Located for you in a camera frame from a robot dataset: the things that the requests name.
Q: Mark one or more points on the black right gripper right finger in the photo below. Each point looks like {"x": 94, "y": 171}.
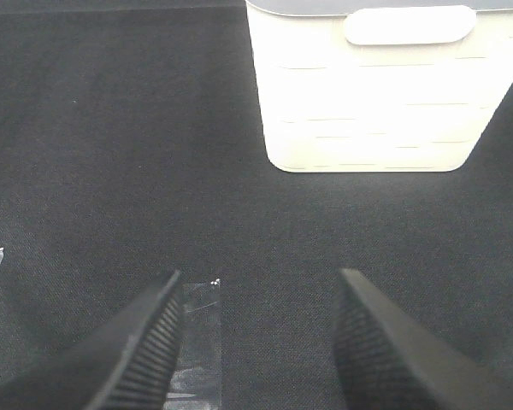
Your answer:
{"x": 386, "y": 360}

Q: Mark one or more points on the right clear tape strip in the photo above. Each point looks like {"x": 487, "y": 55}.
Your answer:
{"x": 196, "y": 383}

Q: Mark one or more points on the cream basket with grey rim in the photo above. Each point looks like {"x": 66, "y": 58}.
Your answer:
{"x": 378, "y": 86}

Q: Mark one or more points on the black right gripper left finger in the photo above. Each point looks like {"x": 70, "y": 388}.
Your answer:
{"x": 127, "y": 363}

